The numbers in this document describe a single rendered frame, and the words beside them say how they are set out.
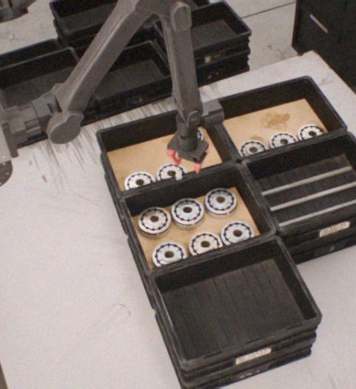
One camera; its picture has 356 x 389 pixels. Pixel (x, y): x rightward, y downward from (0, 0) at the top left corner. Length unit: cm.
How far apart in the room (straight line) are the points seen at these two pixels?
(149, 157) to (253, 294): 63
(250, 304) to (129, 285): 42
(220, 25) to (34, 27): 145
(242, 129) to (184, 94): 73
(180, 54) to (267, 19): 277
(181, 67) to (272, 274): 72
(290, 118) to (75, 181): 81
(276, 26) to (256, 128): 194
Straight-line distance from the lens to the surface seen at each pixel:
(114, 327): 201
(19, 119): 147
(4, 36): 433
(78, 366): 197
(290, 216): 207
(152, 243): 200
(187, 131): 173
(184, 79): 157
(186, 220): 201
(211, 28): 333
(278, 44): 405
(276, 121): 235
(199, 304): 188
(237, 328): 185
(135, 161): 222
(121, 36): 138
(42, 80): 314
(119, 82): 322
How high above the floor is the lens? 246
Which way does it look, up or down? 50 degrees down
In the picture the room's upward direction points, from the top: 3 degrees counter-clockwise
